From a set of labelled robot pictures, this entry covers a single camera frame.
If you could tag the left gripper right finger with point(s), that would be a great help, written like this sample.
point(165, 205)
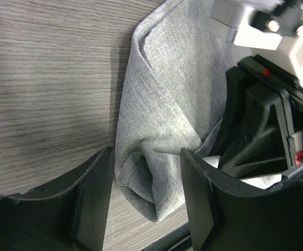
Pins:
point(225, 213)

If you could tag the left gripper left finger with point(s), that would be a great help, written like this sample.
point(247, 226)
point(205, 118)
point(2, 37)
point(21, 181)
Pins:
point(66, 213)

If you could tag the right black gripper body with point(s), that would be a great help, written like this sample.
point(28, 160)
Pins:
point(288, 88)

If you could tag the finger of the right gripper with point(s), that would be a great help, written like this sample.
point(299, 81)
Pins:
point(251, 140)

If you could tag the grey cloth napkin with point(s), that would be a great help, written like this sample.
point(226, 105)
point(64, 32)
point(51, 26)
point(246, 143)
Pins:
point(173, 97)

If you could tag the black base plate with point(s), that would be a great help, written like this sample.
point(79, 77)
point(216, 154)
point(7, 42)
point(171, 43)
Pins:
point(177, 240)

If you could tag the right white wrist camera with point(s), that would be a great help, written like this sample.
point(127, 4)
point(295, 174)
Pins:
point(272, 29)

